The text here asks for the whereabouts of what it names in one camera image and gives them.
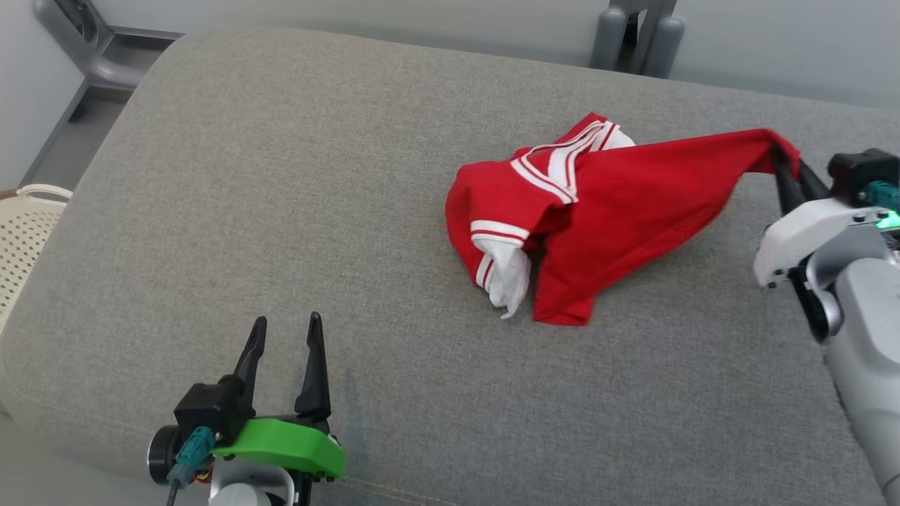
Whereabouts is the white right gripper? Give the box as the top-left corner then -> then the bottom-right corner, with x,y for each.
754,144 -> 889,289

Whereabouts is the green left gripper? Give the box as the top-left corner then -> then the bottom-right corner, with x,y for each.
210,311 -> 346,482

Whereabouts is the red shirt with white sleeves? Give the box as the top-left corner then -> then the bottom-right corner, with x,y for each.
444,112 -> 802,327

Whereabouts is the cream perforated laundry basket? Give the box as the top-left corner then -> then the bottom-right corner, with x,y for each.
0,184 -> 74,332

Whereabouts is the grey metal partition foot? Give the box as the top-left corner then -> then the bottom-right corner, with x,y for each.
32,0 -> 185,90

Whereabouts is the grey partition post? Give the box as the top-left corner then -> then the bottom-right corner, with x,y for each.
591,0 -> 686,79

